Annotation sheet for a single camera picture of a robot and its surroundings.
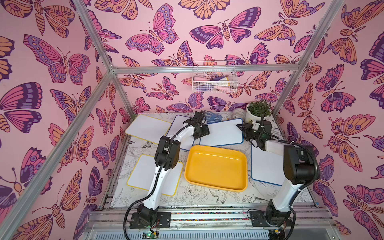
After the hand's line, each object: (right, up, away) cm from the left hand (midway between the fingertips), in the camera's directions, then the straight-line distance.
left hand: (209, 133), depth 105 cm
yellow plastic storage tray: (+4, -20, -15) cm, 25 cm away
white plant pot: (+28, +11, -2) cm, 30 cm away
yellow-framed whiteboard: (-44, +3, +4) cm, 44 cm away
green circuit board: (-33, -48, -33) cm, 67 cm away
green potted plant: (+34, +17, -6) cm, 38 cm away
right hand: (+18, +5, -10) cm, 21 cm away
